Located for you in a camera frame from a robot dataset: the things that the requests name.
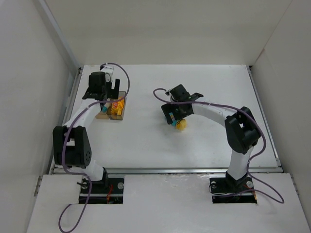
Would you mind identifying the yellow butterfly print lego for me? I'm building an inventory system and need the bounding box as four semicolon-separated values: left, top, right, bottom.
111;101;123;111

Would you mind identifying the colourful lego figure stack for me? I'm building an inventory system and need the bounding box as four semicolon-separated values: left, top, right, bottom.
169;113;187;131

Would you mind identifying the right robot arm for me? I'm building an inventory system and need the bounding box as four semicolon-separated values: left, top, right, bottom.
161;84;261;187

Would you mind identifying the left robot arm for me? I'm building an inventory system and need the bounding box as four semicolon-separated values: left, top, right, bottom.
52;71;120;182

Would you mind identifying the grey transparent container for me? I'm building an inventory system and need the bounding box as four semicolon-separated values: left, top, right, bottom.
107;91;126;120

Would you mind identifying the orange transparent container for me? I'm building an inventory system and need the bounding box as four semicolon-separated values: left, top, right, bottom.
95;111;109;119

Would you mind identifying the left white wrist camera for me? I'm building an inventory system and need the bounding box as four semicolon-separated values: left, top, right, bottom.
100;64;114;82

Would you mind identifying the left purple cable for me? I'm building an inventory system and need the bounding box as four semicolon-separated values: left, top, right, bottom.
58;62;131;233

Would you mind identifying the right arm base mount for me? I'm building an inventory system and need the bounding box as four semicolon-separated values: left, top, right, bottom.
208;177;257;204

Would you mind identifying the aluminium front rail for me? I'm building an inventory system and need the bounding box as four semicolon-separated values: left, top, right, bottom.
53;167;284;175

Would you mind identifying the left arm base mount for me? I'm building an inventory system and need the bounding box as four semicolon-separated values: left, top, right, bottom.
77;178;124;204

